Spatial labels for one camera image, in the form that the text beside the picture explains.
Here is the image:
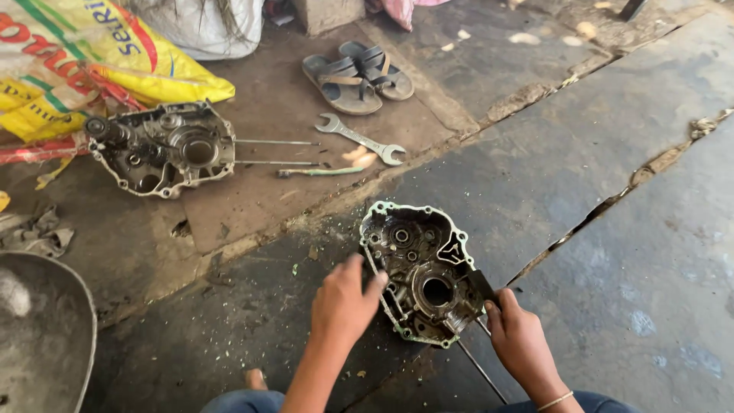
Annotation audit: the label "grey dirty rag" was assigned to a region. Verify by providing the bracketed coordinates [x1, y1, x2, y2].
[0, 205, 76, 259]

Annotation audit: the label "grey metal basin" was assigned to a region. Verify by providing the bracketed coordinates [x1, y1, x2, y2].
[0, 250, 98, 413]

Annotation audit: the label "brown brick block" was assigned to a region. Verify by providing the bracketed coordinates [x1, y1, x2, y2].
[291, 0, 369, 37]

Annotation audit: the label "green handled brush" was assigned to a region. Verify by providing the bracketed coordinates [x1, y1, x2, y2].
[276, 166, 365, 179]

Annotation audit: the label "black scraper blade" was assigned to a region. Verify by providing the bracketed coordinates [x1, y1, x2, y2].
[466, 268, 501, 311]

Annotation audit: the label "person's right hand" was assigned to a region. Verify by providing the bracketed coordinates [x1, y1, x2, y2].
[484, 287, 560, 391]

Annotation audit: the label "pink cloth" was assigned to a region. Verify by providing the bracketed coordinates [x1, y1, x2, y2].
[367, 0, 454, 33]

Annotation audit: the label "frayed rope piece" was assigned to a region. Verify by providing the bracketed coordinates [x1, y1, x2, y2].
[687, 108, 734, 142]

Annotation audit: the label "person's left hand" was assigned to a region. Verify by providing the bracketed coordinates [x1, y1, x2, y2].
[310, 254, 390, 345]

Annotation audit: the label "black tool end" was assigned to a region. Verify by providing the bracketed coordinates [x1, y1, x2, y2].
[618, 0, 649, 23]

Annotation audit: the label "gold wrist bangle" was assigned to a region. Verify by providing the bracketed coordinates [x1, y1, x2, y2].
[536, 390, 575, 413]

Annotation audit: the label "red plastic sack strip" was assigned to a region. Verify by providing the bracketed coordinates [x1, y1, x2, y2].
[0, 133, 93, 166]

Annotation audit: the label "yellow printed sack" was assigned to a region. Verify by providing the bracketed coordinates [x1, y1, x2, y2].
[0, 0, 236, 143]

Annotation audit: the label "grey sandal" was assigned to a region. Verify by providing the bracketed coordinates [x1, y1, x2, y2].
[338, 41, 415, 102]
[302, 54, 383, 117]

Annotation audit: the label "crankcase half with green gasket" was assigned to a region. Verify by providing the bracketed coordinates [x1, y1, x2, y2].
[359, 201, 489, 350]

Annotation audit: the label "grey crankcase half with gears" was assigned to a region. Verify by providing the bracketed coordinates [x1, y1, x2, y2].
[84, 100, 237, 200]

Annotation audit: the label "person's blue jeans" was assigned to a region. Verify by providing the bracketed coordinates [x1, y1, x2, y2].
[199, 389, 644, 413]

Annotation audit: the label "silver open-end wrench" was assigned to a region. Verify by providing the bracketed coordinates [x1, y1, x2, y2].
[314, 112, 407, 167]

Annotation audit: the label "white sack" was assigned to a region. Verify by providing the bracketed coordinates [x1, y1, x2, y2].
[123, 0, 266, 62]

